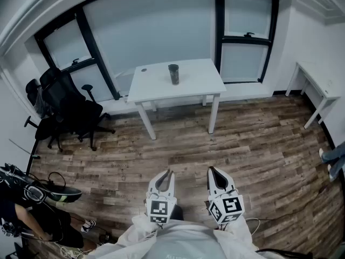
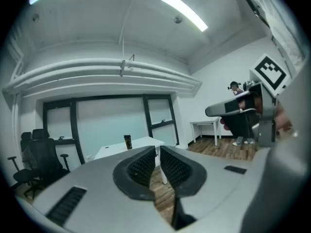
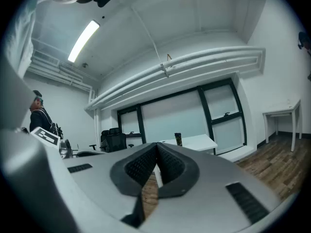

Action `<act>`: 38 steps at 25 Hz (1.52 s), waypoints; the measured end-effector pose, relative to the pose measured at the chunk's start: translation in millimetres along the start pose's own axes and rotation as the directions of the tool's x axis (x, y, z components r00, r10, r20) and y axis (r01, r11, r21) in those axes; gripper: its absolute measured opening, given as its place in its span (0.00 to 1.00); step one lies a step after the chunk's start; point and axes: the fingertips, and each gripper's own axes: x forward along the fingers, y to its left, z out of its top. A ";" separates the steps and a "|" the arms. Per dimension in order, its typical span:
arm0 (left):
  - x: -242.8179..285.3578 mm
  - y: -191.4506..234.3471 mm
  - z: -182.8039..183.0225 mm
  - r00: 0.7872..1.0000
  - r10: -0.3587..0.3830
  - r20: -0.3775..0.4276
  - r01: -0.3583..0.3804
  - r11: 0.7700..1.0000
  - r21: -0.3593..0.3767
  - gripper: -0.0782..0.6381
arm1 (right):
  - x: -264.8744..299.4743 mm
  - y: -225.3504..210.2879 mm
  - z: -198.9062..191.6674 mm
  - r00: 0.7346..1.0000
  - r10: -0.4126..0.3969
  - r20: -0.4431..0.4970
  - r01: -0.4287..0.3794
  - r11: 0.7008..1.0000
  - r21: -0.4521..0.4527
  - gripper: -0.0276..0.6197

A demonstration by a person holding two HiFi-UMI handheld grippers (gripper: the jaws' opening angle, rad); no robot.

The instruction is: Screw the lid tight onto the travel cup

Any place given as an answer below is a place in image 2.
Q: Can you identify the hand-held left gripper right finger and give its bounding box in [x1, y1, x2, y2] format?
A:
[159, 145, 255, 230]

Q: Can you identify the white desk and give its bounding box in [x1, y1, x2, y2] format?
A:
[93, 136, 169, 185]

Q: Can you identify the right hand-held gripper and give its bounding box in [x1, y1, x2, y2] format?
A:
[205, 53, 292, 148]

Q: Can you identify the person's right hand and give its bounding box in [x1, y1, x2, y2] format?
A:
[276, 100, 294, 133]

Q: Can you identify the black chest-mounted device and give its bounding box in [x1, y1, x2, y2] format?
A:
[233, 0, 271, 29]

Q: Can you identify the small white table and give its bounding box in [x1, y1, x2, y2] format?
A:
[190, 116, 222, 147]

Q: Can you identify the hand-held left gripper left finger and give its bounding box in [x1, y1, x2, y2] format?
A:
[33, 145, 175, 233]

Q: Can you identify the white ceiling pipe bundle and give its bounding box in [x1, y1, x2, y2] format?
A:
[1, 58, 204, 99]

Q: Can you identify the black framed window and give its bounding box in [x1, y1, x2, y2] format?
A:
[42, 93, 181, 166]

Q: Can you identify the black mesh office chair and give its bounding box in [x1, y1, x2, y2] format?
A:
[20, 132, 34, 171]
[7, 128, 71, 200]

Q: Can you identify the person's white shirt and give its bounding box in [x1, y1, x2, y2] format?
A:
[244, 0, 307, 73]

